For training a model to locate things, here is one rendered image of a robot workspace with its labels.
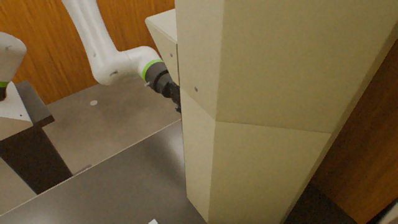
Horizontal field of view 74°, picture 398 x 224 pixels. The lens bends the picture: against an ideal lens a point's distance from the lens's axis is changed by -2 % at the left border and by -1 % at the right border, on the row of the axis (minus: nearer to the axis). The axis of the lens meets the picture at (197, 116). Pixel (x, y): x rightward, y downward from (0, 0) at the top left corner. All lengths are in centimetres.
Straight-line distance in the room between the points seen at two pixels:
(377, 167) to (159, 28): 63
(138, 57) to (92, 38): 15
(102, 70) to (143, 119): 158
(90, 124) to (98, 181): 156
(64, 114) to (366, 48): 253
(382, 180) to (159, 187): 64
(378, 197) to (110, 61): 86
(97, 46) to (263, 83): 63
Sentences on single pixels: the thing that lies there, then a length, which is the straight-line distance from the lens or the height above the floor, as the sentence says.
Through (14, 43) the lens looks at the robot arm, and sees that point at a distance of 121.
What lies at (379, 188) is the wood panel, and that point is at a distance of 86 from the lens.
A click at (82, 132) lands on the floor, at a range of 248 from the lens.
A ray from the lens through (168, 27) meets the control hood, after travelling 52.
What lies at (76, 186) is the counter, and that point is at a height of 94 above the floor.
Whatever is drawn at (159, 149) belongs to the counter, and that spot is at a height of 94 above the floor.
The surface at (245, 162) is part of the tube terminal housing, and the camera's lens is 56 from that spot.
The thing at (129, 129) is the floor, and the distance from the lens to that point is 237.
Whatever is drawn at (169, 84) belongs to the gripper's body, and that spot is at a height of 122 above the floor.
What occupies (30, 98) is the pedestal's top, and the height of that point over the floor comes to 94.
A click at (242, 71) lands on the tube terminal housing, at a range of 39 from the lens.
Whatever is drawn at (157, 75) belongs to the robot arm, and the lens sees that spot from 85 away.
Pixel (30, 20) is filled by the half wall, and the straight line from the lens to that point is 249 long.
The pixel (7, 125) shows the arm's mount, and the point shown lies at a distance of 124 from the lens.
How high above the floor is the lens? 175
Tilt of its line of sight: 47 degrees down
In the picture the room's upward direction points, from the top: straight up
